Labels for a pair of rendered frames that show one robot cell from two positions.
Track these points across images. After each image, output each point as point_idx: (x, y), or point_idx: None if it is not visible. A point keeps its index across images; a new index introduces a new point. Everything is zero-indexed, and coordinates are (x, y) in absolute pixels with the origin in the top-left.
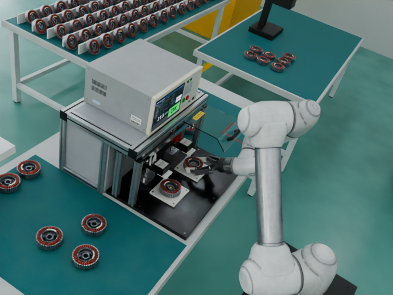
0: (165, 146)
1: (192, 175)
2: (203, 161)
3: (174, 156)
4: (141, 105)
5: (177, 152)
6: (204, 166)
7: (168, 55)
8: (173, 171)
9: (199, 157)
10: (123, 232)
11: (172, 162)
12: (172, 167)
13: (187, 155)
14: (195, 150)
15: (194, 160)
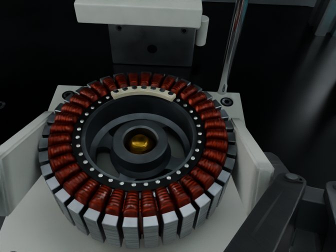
0: (211, 13)
1: (41, 205)
2: (238, 191)
3: (145, 43)
4: None
5: (176, 31)
6: (228, 236)
7: None
8: (39, 101)
9: (242, 130)
10: None
11: (121, 69)
12: (80, 82)
13: (220, 84)
14: (188, 8)
15: (187, 123)
